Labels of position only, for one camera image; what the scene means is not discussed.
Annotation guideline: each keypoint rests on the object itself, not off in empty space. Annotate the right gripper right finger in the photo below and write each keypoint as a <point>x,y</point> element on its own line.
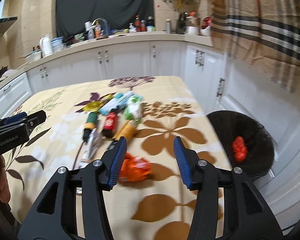
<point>246,215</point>

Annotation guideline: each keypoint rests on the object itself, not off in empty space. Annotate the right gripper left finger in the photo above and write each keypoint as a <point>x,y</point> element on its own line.
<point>53,214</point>

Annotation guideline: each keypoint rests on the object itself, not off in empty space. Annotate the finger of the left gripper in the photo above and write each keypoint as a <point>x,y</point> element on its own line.
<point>29,122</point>
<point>12,119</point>

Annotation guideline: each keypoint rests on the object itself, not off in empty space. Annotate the green label bottle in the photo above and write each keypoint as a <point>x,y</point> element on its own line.
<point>90,124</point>

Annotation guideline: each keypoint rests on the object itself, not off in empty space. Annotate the yellow wrapper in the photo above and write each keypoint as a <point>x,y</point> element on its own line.
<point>97,105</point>

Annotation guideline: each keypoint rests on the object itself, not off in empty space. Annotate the silver sachet strip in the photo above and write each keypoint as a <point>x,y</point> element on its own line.
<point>93,144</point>

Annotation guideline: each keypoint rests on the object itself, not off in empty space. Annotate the red plastic bag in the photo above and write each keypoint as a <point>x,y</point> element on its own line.
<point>240,149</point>

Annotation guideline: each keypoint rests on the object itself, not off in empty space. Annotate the white teal tube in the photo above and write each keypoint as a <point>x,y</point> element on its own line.
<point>110,105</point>

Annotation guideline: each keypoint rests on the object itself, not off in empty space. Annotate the orange plastic bag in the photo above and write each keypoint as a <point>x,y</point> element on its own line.
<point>134,169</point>

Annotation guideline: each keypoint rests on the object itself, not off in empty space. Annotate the yellow label bottle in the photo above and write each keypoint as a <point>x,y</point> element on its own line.
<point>127,131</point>

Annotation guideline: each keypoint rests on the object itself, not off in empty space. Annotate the green white wrapper bundle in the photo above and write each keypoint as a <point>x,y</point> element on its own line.
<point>133,110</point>

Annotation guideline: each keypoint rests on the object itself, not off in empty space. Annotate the blue white tube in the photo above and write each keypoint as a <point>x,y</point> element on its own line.
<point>122,101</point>

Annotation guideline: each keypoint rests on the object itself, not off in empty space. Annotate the black trash bin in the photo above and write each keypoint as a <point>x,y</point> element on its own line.
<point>247,143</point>

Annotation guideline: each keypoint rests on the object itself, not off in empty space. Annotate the person's hand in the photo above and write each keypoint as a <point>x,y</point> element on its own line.
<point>5,194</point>

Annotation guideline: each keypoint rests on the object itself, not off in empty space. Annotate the white pot with lid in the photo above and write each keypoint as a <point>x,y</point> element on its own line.
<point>33,56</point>

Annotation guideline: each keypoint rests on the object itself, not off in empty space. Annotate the white electric kettle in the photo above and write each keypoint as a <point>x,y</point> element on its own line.
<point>45,45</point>

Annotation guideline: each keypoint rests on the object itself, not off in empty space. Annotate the orange dish soap bottle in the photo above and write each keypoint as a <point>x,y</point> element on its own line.
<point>98,29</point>

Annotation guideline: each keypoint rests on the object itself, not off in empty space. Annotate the chrome sink faucet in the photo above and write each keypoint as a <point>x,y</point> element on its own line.
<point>104,25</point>

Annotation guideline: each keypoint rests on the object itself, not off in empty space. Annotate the white lower cabinets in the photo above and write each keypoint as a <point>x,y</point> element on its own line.
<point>215,80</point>

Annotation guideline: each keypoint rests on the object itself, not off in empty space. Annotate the dark sauce bottle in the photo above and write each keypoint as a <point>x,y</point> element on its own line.
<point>137,23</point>

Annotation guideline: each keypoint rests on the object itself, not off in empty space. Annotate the black window curtain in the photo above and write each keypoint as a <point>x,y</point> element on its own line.
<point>71,15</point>

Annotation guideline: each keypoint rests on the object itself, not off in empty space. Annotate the steel thermos bottle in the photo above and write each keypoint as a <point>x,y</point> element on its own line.
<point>168,26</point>

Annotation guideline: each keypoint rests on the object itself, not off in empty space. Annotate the black knife block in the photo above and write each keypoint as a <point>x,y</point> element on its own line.
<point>181,23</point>

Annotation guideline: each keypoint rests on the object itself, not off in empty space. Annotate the white blender jug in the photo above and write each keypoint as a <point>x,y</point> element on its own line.
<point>192,24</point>

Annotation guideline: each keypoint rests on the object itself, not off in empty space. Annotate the red white rice cooker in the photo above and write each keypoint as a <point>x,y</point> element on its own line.
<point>205,29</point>

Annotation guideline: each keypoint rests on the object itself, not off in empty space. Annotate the plaid beige scarf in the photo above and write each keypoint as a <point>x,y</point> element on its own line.
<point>263,33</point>

